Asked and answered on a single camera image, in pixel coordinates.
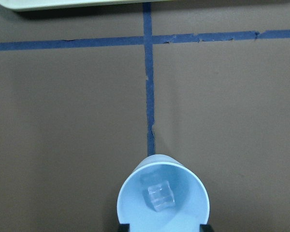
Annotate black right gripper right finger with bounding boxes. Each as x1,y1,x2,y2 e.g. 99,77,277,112
200,224,213,232

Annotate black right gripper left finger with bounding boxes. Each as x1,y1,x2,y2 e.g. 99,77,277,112
117,224,130,232

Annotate clear ice cube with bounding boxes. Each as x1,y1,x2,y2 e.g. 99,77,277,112
143,180,176,212

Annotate cream bear tray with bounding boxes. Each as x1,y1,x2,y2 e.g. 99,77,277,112
0,0,184,12

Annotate light blue cup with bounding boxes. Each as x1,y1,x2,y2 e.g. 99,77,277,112
116,154,210,232

